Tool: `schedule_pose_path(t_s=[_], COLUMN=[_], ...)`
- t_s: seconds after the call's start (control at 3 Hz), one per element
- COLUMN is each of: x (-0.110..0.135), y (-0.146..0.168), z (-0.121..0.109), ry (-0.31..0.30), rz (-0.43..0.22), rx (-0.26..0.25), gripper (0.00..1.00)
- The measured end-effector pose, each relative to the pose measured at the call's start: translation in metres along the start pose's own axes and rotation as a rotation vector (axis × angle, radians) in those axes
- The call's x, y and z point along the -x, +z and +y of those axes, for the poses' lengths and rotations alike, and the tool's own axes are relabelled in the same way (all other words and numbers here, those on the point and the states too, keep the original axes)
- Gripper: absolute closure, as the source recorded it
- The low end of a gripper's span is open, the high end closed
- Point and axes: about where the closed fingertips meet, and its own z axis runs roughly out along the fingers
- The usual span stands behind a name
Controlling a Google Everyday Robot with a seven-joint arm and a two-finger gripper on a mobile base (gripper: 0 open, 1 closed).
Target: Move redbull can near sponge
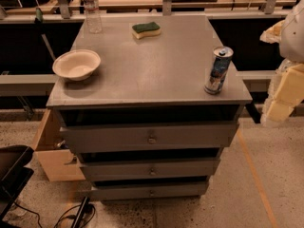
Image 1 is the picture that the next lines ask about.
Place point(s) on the redbull can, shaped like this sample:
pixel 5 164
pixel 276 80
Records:
pixel 221 61

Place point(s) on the middle grey drawer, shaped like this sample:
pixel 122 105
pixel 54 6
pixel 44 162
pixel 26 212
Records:
pixel 142 170

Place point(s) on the clear plastic water bottle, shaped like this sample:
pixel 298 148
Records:
pixel 92 14

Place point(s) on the light wooden box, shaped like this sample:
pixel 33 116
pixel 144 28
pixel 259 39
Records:
pixel 56 160

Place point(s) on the green yellow sponge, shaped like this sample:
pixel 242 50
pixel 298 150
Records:
pixel 146 30

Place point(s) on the grey drawer cabinet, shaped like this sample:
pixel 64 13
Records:
pixel 151 81

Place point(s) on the bottom grey drawer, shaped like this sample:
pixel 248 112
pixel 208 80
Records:
pixel 168 190

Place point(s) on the grey drawer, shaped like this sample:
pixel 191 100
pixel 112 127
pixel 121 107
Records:
pixel 168 190
pixel 93 139
pixel 142 170

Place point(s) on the white bowl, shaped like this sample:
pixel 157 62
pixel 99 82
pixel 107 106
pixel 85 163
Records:
pixel 76 65

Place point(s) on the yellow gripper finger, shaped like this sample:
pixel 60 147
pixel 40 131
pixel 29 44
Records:
pixel 286 91
pixel 273 34

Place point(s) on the black chair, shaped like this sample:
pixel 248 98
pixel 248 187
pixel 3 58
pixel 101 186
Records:
pixel 14 175

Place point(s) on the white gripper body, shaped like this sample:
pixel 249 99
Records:
pixel 294 37

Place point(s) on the top grey drawer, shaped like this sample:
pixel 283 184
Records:
pixel 93 139

